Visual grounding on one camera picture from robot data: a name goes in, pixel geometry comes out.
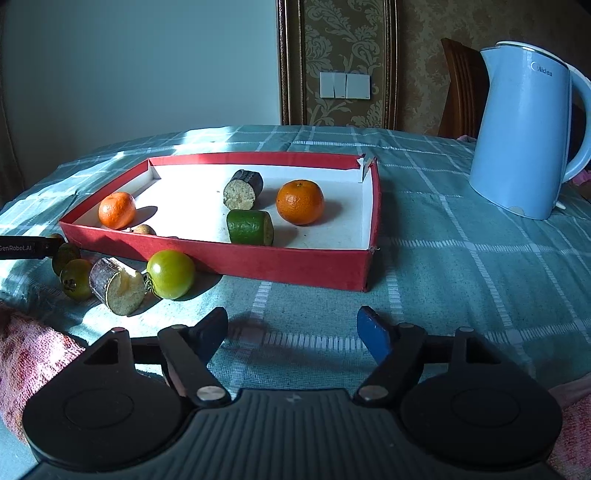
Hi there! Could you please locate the light blue electric kettle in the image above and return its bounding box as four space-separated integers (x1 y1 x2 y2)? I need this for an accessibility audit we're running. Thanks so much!
469 41 591 221

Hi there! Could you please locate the brown wooden chair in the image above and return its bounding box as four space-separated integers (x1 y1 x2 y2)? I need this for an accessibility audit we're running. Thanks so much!
438 38 491 140

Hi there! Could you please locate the ornate framed wallpaper panel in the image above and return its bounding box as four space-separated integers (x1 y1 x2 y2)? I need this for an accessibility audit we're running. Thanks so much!
276 0 399 130

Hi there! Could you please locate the green checked tablecloth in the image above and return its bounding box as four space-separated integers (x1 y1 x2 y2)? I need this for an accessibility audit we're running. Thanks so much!
0 124 591 462

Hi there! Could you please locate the red cardboard box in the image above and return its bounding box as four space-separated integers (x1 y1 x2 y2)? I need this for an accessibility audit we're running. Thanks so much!
59 151 382 293

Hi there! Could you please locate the white wall light switch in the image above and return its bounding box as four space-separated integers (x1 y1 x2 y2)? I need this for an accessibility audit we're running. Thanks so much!
320 71 371 100

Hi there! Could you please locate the dark eggplant piece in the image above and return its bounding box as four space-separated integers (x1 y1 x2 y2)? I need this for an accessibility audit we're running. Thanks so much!
89 257 148 317
223 169 265 210

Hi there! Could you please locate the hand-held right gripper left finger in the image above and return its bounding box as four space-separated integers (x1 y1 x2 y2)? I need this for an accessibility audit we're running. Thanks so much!
76 306 232 409

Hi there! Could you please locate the orange tangerine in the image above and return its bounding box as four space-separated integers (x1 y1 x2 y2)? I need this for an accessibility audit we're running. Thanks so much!
98 192 138 230
276 179 326 226

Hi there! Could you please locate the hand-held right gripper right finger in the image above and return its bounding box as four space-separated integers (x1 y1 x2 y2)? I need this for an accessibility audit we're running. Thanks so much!
353 306 520 408

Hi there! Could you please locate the green tomato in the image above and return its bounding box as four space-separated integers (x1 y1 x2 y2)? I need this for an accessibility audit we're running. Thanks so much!
60 258 96 301
146 250 197 301

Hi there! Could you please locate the cut green cucumber piece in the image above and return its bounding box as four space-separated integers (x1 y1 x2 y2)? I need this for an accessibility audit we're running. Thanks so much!
51 243 82 277

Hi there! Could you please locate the pink towel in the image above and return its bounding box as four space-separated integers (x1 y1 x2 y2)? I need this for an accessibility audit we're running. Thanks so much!
0 301 90 441

